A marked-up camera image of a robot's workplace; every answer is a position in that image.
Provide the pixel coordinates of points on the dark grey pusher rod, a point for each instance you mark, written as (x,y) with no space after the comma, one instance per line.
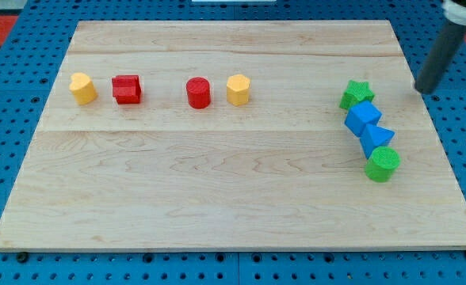
(446,45)

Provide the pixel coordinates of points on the white and black rod mount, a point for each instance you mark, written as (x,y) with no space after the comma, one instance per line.
(455,11)

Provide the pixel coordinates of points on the blue triangle block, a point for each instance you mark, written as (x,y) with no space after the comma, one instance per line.
(374,136)

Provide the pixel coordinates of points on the light wooden board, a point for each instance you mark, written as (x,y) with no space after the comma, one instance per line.
(282,173)

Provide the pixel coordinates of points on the green star block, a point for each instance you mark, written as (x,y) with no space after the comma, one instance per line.
(355,93)

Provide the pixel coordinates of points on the blue cube block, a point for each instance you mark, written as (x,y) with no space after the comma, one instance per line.
(360,115)

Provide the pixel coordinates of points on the green cylinder block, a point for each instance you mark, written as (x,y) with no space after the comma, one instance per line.
(382,163)

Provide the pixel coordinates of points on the yellow hexagon block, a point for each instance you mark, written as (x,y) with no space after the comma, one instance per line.
(238,89)

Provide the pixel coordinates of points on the red cylinder block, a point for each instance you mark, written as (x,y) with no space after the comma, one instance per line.
(198,92)

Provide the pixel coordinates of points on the red notched block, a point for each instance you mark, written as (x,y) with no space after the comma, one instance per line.
(126,89)

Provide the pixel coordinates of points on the yellow heart block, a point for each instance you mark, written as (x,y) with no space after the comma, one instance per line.
(82,88)

